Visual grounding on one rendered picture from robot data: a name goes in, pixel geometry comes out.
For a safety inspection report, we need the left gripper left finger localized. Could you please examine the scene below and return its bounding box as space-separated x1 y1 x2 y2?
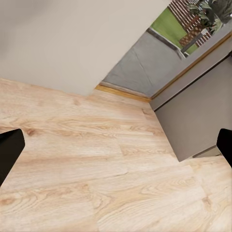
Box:
0 129 25 186

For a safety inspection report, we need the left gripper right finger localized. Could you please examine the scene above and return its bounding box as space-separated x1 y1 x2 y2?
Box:
217 128 232 167

